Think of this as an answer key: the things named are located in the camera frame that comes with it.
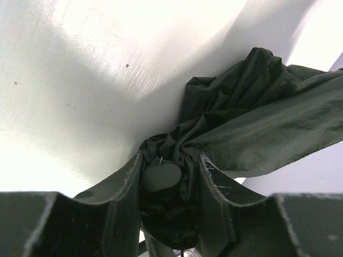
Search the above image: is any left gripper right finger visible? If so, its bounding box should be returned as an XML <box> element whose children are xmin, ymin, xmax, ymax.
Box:
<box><xmin>199</xmin><ymin>154</ymin><xmax>342</xmax><ymax>256</ymax></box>

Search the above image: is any black folding umbrella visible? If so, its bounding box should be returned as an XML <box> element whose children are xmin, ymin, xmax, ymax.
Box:
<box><xmin>139</xmin><ymin>48</ymin><xmax>342</xmax><ymax>250</ymax></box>

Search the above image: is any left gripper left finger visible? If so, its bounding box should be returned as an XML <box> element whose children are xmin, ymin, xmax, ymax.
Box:
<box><xmin>1</xmin><ymin>152</ymin><xmax>142</xmax><ymax>256</ymax></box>

